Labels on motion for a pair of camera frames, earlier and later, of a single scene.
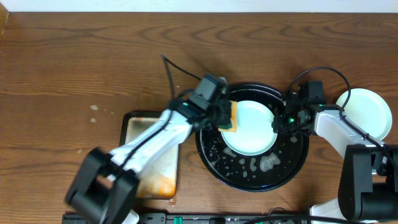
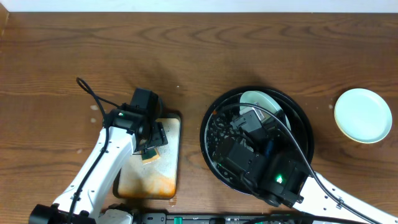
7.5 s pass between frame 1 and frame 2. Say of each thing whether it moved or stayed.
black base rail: stayed
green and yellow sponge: moved
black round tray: stayed
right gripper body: moved
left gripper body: moved
